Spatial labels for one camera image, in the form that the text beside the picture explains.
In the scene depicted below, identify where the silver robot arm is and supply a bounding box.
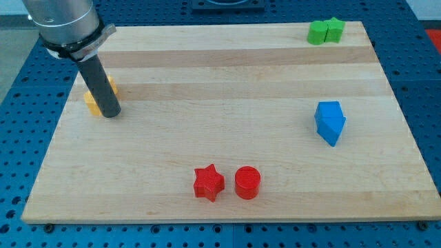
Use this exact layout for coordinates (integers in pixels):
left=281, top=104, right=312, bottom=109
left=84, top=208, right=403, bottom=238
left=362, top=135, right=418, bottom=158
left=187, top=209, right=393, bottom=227
left=23, top=0, right=116, bottom=62

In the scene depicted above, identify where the yellow heart block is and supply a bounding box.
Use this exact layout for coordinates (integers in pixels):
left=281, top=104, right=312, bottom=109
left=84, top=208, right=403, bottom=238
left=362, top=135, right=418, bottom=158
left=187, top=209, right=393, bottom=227
left=83, top=76, right=119, bottom=116

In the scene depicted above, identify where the wooden board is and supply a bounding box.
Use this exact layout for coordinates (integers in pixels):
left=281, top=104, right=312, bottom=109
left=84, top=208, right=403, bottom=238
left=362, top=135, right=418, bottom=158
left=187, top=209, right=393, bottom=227
left=22, top=21, right=440, bottom=224

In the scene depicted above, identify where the red cylinder block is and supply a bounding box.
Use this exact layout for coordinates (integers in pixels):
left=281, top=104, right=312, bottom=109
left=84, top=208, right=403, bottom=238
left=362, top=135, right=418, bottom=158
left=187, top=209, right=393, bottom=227
left=234, top=165, right=261, bottom=200

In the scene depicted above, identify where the red star block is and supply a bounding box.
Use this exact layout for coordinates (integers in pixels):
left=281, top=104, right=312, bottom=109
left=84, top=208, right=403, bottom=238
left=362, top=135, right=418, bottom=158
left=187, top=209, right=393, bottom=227
left=193, top=164, right=225, bottom=202

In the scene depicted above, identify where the blue cube block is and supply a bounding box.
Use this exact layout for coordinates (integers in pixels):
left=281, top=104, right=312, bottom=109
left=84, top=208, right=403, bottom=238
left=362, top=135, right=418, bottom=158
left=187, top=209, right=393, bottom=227
left=314, top=101, right=344, bottom=119

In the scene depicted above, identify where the blue triangular block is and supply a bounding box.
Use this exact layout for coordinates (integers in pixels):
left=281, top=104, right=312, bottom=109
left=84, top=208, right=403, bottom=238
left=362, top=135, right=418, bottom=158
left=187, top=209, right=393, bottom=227
left=314, top=115, right=347, bottom=147

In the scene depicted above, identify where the green rounded block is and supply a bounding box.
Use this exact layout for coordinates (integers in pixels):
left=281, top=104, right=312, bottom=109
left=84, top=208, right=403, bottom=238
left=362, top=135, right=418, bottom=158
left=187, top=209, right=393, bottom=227
left=307, top=21, right=328, bottom=45

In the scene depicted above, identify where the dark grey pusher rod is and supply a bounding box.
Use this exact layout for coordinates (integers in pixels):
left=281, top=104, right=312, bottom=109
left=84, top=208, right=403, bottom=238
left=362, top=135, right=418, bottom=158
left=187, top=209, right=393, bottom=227
left=76, top=55, right=121, bottom=118

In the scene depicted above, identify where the green star block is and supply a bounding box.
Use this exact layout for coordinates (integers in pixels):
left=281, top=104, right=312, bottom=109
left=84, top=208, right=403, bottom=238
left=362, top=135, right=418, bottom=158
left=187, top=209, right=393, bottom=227
left=325, top=17, right=346, bottom=43

